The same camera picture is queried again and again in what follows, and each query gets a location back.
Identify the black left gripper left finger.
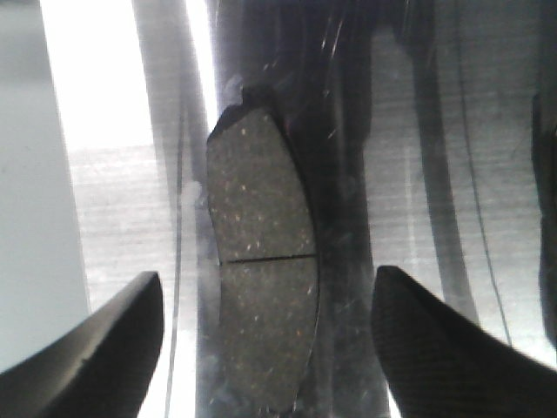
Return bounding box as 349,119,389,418
1,272,164,417

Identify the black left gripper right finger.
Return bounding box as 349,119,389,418
371,266,556,417

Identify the grey brake pad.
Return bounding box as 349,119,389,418
206,86,319,414

